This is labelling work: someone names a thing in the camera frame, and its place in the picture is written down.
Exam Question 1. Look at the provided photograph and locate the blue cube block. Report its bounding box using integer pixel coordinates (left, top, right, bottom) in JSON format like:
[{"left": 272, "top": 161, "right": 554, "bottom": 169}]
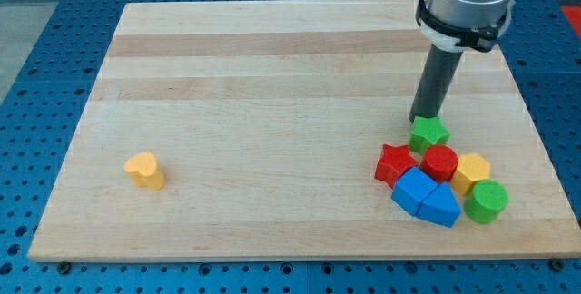
[{"left": 391, "top": 167, "right": 438, "bottom": 216}]

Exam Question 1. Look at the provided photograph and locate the yellow heart block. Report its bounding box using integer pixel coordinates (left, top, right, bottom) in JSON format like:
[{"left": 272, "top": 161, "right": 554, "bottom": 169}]
[{"left": 123, "top": 152, "right": 165, "bottom": 191}]

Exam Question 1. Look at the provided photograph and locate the yellow hexagon block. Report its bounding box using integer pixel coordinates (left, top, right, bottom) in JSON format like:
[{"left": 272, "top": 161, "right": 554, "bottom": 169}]
[{"left": 449, "top": 153, "right": 491, "bottom": 196}]

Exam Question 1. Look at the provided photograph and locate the blue triangle block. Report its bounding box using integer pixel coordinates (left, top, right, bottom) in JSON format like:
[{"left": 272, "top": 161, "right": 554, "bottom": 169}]
[{"left": 416, "top": 182, "right": 461, "bottom": 228}]

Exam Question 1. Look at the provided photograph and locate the wooden board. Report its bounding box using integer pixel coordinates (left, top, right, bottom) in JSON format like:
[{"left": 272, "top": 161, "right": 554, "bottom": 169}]
[{"left": 28, "top": 0, "right": 580, "bottom": 263}]

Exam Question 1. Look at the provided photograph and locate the green star block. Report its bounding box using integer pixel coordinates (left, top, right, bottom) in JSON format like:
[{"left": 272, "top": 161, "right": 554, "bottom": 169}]
[{"left": 409, "top": 116, "right": 451, "bottom": 154}]

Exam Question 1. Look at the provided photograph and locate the red cylinder block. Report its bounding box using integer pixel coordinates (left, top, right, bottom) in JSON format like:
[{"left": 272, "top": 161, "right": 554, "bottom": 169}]
[{"left": 419, "top": 144, "right": 458, "bottom": 183}]

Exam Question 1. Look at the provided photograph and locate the black and white wrist bracket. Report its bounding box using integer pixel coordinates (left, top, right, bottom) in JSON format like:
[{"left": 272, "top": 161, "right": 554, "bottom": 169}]
[{"left": 415, "top": 0, "right": 515, "bottom": 53}]

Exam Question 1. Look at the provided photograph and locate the red star block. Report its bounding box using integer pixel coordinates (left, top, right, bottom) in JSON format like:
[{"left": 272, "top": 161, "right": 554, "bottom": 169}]
[{"left": 374, "top": 143, "right": 418, "bottom": 189}]

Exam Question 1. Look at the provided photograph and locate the green cylinder block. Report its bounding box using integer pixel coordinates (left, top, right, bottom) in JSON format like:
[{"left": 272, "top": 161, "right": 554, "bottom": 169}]
[{"left": 464, "top": 180, "right": 509, "bottom": 224}]

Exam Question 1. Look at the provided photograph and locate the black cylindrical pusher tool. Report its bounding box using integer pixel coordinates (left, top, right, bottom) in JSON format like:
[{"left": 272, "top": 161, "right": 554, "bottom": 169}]
[{"left": 409, "top": 44, "right": 462, "bottom": 123}]

